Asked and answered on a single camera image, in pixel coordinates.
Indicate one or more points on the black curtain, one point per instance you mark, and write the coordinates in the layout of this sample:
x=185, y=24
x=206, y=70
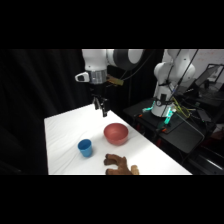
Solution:
x=36, y=100

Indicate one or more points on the blue plastic cup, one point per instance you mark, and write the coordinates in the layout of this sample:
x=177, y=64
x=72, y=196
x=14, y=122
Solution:
x=85, y=148

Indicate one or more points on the black monitor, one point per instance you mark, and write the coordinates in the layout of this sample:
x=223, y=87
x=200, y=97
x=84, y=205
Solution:
x=210, y=75

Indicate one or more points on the brown plush toy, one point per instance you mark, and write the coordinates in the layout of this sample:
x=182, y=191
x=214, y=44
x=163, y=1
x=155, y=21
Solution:
x=120, y=165

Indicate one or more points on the black robot stand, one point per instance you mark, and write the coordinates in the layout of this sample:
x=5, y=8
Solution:
x=181, y=131

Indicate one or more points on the gold wrist camera mount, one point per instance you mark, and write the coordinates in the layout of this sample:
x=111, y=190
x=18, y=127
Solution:
x=115, y=81

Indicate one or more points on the pink bowl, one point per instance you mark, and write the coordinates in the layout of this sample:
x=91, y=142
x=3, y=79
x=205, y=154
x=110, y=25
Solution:
x=116, y=133

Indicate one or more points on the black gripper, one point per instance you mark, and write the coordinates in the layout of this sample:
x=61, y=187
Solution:
x=97, y=89

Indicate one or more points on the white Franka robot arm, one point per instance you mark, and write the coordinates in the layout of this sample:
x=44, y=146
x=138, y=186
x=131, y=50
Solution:
x=96, y=61

